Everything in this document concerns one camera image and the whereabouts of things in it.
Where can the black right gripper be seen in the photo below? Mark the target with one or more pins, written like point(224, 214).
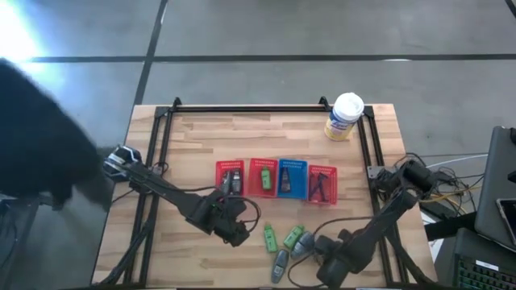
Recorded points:
point(332, 270)

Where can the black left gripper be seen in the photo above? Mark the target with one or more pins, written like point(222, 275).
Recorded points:
point(230, 225)

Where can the green travel bottle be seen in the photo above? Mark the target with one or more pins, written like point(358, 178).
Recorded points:
point(293, 237)
point(266, 179)
point(270, 239)

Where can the black toiletry tube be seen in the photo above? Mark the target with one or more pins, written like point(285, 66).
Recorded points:
point(285, 181)

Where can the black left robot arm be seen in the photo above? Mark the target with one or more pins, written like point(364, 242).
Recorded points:
point(169, 193)

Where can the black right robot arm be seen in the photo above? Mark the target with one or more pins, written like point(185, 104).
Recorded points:
point(383, 225)

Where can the red plastic basket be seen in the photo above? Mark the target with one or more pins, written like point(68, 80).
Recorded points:
point(230, 165)
point(255, 179)
point(332, 185)

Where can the blue plastic basket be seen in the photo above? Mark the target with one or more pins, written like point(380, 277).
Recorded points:
point(298, 181)

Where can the black computer keyboard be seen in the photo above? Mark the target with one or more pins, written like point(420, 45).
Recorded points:
point(483, 278)

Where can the white Lysol wipes canister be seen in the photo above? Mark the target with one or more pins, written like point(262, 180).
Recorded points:
point(344, 117)

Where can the black smartphone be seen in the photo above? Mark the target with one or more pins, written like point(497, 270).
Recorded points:
point(508, 220)

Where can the grey laptop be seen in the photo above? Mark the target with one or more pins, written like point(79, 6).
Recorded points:
point(496, 169)

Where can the person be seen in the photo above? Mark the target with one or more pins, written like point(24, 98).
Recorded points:
point(36, 137)

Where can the grey metal stand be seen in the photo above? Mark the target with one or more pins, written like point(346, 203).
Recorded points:
point(16, 200)

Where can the black aluminium rig frame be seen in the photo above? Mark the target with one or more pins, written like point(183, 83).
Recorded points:
point(258, 108)

